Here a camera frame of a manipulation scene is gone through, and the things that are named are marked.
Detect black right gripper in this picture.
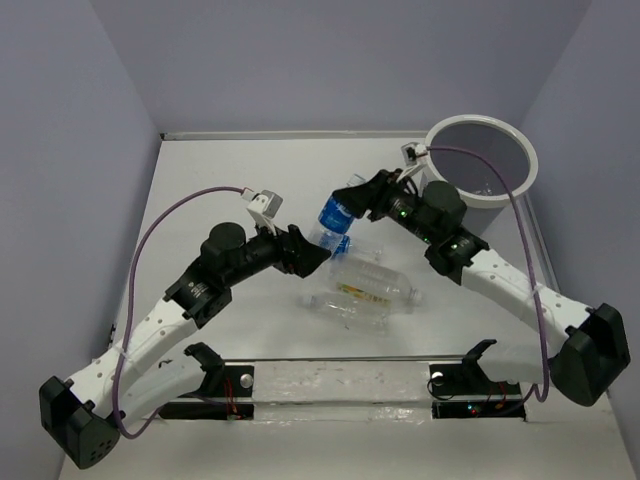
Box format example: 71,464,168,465
334,167,438,245

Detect clear crushed bottle white cap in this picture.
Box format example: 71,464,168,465
298,292,390,335

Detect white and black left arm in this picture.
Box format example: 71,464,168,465
38,222,331,469

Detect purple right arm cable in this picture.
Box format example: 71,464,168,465
424,144,554,404

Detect blue label bottle sideways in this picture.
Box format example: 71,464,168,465
319,232,385,264

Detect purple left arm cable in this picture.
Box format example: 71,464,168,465
112,185,251,441

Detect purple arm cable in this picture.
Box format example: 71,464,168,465
112,185,251,441
424,144,554,404

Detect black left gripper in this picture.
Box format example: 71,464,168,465
224,215,330,288

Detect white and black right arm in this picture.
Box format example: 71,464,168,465
333,170,630,407

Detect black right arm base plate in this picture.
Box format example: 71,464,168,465
426,363,526,420

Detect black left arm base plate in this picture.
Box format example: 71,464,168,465
159,363,255,421

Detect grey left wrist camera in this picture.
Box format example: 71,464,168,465
241,188,283,235

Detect grey bin white rim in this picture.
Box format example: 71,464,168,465
420,114,539,233

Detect large clear yellow label bottle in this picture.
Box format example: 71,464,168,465
328,256,423,312

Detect blue label Chinese text bottle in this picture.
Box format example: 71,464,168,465
316,195,355,237

